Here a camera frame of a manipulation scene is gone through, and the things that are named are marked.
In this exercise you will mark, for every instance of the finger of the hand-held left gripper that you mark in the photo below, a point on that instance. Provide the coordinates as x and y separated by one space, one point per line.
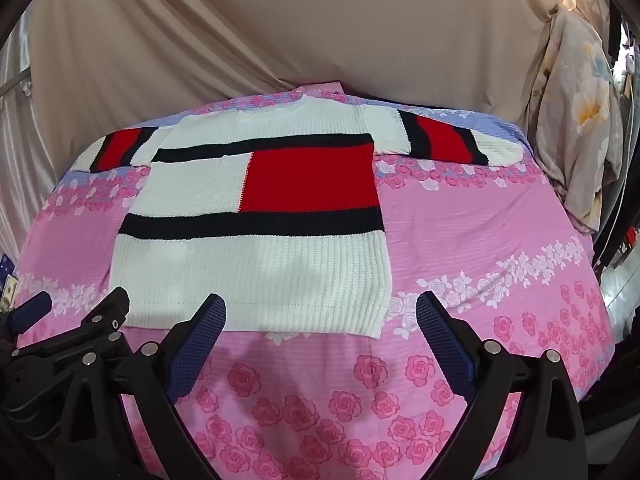
111 307
34 306

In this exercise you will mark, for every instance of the pink floral bedsheet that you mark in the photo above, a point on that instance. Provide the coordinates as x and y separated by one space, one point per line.
475 220

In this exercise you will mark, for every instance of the blue printed card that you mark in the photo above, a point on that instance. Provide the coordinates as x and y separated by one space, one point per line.
7 282

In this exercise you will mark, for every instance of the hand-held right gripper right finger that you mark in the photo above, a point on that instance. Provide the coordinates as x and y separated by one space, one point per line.
445 347

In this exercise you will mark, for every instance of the grey satin cloth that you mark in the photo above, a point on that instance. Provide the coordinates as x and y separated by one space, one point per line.
17 125

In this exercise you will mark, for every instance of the white red black knit sweater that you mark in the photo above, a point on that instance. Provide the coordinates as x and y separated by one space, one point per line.
280 270

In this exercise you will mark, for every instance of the beige backdrop curtain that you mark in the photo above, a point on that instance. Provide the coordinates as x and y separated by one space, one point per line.
300 20

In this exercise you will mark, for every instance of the pale floral hanging cloth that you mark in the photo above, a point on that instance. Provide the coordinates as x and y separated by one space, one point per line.
575 110

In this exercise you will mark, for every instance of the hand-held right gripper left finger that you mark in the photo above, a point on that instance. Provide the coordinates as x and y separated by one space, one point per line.
196 350

